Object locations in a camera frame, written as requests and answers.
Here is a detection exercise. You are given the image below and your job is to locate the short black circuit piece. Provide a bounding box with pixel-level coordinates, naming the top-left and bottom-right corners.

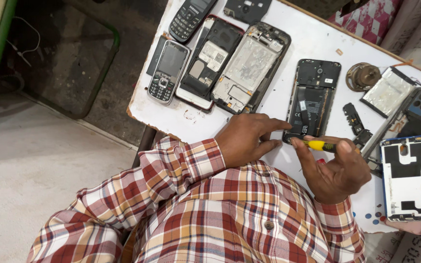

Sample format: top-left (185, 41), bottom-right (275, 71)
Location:
top-left (353, 129), bottom-right (374, 150)

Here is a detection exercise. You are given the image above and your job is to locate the red plaid shirt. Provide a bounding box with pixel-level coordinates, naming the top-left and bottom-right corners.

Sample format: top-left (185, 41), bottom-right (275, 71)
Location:
top-left (26, 137), bottom-right (366, 263)

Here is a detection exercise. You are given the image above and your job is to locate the thin black phone cover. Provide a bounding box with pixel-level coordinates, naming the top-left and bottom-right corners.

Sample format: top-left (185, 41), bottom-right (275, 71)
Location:
top-left (146, 34), bottom-right (169, 76)

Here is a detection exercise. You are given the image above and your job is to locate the yellow black screwdriver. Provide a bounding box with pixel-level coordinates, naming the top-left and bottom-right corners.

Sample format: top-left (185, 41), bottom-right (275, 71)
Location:
top-left (290, 138), bottom-right (361, 154)

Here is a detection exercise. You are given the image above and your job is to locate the black smartphone with battery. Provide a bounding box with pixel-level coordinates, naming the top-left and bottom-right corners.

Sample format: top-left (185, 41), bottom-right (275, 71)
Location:
top-left (282, 59), bottom-right (342, 145)

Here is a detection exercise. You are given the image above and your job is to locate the white woven sack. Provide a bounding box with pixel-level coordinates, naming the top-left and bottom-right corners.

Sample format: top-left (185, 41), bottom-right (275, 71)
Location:
top-left (380, 0), bottom-right (421, 78)

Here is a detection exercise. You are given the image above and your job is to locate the opened white-framed phone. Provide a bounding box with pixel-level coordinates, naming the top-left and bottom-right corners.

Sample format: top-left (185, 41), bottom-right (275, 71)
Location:
top-left (175, 15), bottom-right (245, 111)

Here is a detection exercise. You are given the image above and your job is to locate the red white checkered cloth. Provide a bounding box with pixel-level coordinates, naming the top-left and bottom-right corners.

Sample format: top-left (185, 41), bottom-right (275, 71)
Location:
top-left (327, 0), bottom-right (403, 45)

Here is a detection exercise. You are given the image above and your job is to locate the person's left hand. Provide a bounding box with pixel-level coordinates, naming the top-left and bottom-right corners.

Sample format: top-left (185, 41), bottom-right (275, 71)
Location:
top-left (214, 113), bottom-right (292, 169)

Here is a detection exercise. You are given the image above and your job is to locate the black plastic cover piece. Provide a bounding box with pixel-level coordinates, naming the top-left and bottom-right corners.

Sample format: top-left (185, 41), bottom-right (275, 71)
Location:
top-left (223, 0), bottom-right (273, 25)

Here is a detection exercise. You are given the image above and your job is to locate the person's right hand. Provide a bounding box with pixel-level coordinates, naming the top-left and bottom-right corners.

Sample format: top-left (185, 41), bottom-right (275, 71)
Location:
top-left (290, 135), bottom-right (372, 205)

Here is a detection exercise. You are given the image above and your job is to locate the printed white sack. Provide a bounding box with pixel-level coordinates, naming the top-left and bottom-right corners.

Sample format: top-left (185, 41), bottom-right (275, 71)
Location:
top-left (363, 210), bottom-right (421, 263)

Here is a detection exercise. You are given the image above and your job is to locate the long black circuit piece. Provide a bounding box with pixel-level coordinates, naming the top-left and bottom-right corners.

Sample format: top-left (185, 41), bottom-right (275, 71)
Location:
top-left (343, 103), bottom-right (365, 136)

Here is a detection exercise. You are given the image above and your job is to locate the grey metal phone midframe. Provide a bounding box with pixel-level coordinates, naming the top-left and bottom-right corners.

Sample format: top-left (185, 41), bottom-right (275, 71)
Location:
top-left (210, 22), bottom-right (292, 115)

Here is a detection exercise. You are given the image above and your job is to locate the round brass metal part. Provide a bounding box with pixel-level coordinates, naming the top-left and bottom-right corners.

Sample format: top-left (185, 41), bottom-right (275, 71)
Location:
top-left (345, 62), bottom-right (382, 93)

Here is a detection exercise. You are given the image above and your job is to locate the silver phone battery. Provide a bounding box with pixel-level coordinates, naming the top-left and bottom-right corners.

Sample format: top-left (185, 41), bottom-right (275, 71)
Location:
top-left (360, 66), bottom-right (418, 119)

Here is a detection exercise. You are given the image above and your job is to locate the silver black keypad phone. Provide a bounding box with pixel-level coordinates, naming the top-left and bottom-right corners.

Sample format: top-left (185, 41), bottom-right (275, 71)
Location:
top-left (147, 39), bottom-right (191, 106)

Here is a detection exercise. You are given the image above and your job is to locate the white cable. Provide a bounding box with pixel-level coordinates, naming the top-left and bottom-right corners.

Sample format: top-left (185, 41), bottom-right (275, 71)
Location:
top-left (6, 16), bottom-right (41, 68)

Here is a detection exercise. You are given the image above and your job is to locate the white phone back cover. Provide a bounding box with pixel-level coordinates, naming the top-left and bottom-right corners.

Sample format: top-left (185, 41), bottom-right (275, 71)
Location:
top-left (379, 135), bottom-right (421, 223)

